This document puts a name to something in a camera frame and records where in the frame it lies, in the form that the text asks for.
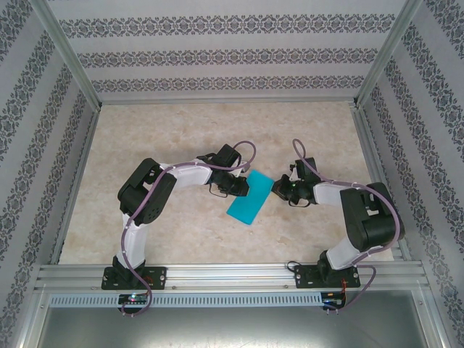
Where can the aluminium mounting rail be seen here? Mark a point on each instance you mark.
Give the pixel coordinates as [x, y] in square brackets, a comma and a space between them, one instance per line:
[228, 275]

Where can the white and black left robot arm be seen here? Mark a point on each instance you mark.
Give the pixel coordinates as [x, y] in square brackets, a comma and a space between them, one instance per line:
[188, 174]

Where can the aluminium frame crossbar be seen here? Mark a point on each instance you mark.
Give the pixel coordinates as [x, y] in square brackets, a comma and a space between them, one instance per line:
[228, 99]

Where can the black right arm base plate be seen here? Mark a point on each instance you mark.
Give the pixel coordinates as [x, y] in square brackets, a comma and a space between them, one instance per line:
[304, 277]

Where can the aluminium side rail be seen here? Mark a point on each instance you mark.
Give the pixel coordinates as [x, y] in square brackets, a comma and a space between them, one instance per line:
[78, 181]
[373, 163]

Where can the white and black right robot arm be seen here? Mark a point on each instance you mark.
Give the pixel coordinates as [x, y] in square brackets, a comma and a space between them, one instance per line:
[366, 217]

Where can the grey metal sheet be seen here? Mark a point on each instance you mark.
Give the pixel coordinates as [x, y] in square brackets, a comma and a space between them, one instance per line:
[232, 330]

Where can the aluminium frame post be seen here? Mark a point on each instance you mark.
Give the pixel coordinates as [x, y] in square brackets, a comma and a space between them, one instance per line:
[67, 50]
[386, 50]

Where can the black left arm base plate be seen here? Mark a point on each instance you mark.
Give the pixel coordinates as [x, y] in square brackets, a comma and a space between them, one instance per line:
[157, 277]

